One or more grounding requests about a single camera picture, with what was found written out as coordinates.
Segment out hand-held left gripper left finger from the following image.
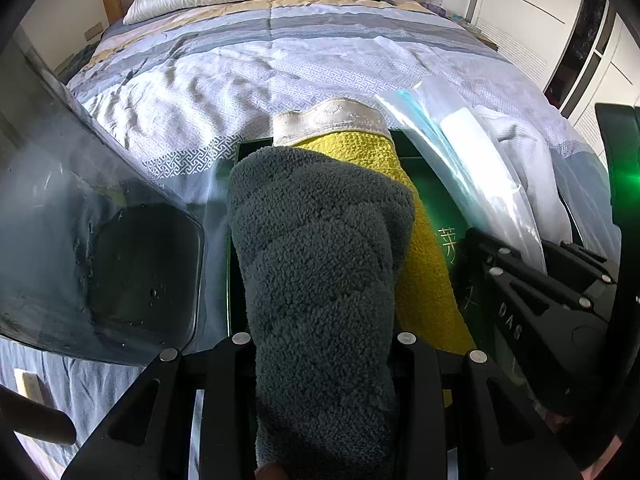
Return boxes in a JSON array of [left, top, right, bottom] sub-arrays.
[[61, 332, 258, 480]]

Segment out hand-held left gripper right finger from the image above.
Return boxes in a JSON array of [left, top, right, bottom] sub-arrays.
[[392, 331, 583, 480]]

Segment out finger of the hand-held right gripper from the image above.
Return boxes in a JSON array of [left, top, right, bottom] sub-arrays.
[[544, 241, 618, 288], [469, 230, 608, 401]]

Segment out yellow towel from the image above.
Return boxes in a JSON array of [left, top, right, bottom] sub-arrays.
[[272, 97, 476, 408]]

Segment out green tray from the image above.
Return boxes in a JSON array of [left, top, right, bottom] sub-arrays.
[[227, 132, 586, 451]]

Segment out light grey drawstring pouch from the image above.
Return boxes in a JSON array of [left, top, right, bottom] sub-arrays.
[[472, 105, 576, 246]]

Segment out clear face mask packet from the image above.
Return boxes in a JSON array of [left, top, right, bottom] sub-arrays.
[[375, 77, 548, 271]]

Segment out dark grey fluffy towel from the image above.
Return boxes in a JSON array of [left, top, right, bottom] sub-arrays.
[[226, 147, 418, 468]]

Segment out wooden nightstand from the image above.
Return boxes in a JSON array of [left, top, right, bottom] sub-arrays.
[[465, 20, 501, 52]]

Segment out smoky glass pitcher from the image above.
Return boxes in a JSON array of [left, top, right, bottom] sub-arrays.
[[0, 25, 206, 448]]

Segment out white wardrobe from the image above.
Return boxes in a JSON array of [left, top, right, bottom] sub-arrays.
[[467, 0, 640, 161]]

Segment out dark cloth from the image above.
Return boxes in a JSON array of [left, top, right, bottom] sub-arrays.
[[55, 45, 96, 81]]

